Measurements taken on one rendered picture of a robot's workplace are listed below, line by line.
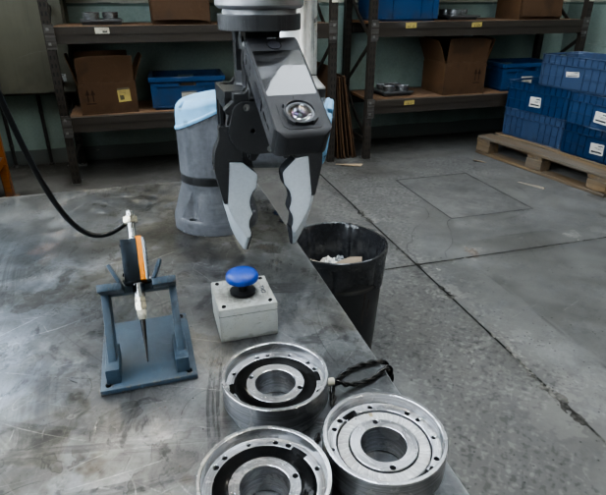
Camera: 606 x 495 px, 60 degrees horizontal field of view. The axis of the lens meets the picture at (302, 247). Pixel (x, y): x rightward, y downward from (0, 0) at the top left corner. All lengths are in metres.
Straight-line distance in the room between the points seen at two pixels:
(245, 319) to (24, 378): 0.25
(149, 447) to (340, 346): 0.24
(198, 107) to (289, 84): 0.46
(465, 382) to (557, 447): 0.34
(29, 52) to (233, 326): 3.66
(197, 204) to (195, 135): 0.12
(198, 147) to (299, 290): 0.30
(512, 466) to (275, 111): 1.41
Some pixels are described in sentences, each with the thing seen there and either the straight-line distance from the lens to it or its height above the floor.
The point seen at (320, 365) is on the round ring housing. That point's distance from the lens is 0.55.
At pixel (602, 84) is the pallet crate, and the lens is 4.13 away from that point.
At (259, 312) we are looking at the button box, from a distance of 0.64.
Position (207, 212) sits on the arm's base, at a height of 0.84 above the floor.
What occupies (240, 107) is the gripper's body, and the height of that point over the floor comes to 1.09.
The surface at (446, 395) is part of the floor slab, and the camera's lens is 1.84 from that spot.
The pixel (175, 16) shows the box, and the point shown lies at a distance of 3.82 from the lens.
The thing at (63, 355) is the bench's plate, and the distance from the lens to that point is 0.68.
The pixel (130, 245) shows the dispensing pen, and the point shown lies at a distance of 0.60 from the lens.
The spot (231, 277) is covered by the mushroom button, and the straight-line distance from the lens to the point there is 0.63.
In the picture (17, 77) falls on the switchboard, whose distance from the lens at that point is 4.22.
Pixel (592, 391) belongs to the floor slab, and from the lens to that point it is 2.03.
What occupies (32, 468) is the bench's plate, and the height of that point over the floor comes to 0.80.
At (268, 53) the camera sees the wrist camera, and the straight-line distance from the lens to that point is 0.45.
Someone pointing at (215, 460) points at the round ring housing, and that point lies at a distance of 0.47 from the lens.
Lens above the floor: 1.18
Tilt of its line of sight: 26 degrees down
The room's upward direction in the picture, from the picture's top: straight up
